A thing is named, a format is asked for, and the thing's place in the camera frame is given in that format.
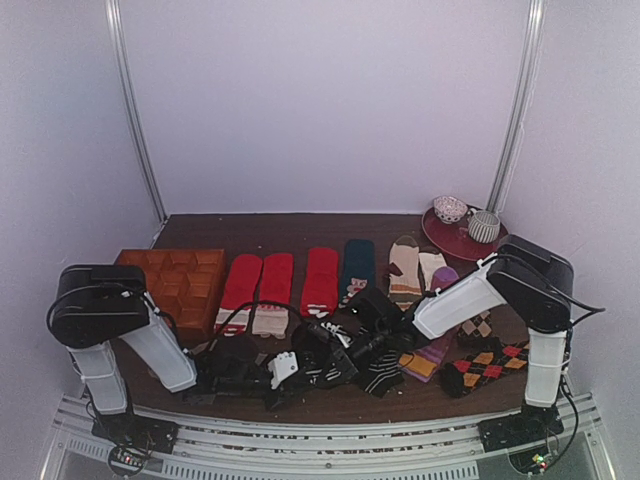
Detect orange compartment organizer tray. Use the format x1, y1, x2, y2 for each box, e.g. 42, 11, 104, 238
116, 249, 226, 347

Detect black sock white cuff stripes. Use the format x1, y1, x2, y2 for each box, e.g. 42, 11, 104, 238
291, 324, 349, 389

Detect red sock beige cuff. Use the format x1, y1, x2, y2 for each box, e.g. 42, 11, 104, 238
252, 253, 294, 340

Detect dark green reindeer sock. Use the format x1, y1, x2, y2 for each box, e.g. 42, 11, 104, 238
338, 239, 376, 308

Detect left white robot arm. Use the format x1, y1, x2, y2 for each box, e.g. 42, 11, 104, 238
46, 264, 315, 444

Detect brown argyle sock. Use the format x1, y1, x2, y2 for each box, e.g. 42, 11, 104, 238
456, 311, 493, 348

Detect black red argyle sock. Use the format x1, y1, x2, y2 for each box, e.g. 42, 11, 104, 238
438, 338, 530, 398

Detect small cream sock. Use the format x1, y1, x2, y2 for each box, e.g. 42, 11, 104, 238
418, 251, 447, 291

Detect red folded sock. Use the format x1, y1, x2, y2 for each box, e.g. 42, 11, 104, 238
300, 247, 339, 318

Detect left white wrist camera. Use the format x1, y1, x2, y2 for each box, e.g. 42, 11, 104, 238
267, 352, 299, 390

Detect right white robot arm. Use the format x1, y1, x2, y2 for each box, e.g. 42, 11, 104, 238
312, 235, 574, 442

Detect black thin striped sock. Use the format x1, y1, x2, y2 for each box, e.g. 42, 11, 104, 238
356, 350, 404, 398

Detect patterned white bowl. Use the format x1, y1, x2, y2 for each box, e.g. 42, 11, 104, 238
433, 195, 468, 224

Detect right aluminium frame post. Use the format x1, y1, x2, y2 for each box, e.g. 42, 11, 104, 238
486, 0, 547, 216

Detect striped grey cup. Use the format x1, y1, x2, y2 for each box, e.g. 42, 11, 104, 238
468, 210, 501, 244

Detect red plate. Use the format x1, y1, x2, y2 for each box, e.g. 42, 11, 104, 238
421, 208, 508, 262

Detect purple magenta sock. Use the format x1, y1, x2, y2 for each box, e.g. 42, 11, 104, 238
398, 266, 459, 383

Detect red sock white cuff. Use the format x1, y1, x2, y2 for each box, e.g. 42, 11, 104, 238
215, 254, 263, 336

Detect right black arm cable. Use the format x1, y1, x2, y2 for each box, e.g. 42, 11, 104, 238
542, 279, 609, 461

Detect beige striped sock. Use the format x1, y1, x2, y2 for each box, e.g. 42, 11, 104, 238
388, 235, 422, 311

